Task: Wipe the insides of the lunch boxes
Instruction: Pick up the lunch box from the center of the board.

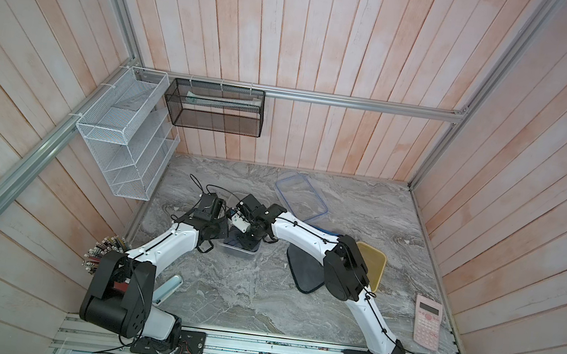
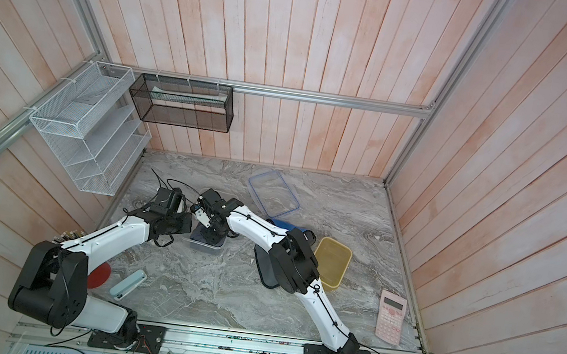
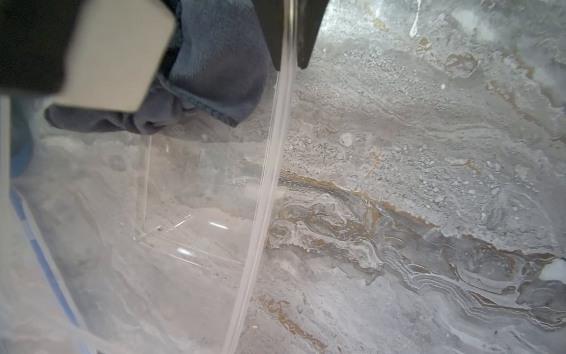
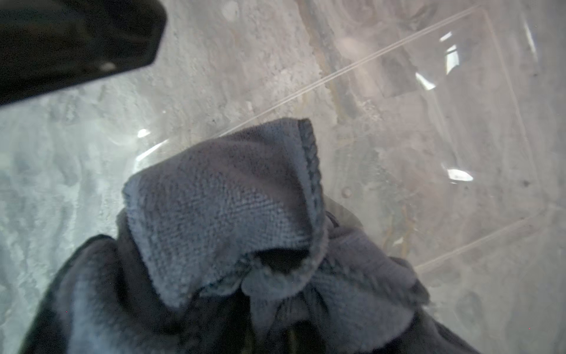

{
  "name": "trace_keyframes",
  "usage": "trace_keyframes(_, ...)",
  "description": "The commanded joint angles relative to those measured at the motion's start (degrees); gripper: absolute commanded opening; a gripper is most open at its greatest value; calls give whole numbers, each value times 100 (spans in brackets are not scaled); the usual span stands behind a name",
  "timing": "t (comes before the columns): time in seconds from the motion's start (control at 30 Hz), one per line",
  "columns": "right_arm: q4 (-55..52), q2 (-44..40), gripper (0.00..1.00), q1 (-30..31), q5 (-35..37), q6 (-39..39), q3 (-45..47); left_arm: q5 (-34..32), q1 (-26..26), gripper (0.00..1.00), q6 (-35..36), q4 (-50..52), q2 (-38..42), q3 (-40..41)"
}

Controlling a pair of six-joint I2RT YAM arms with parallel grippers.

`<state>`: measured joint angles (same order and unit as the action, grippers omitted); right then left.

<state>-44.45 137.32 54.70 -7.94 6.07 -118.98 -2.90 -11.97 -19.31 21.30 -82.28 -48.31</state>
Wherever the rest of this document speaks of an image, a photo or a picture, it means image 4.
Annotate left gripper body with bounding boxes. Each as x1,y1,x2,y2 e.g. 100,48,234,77
1,0,167,106

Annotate dark grey cloth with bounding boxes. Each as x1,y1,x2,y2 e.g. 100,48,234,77
21,118,473,353

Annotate clear lunch box blue rim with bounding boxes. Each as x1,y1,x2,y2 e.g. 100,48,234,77
1,1,565,353

